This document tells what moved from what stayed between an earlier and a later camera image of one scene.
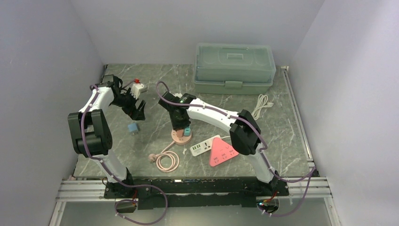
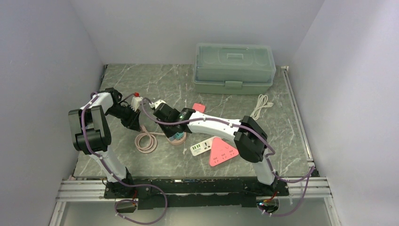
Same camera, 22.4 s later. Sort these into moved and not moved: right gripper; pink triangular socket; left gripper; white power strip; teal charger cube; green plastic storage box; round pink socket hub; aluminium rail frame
Moved: round pink socket hub; left gripper; teal charger cube; right gripper
Not moved: aluminium rail frame; white power strip; green plastic storage box; pink triangular socket
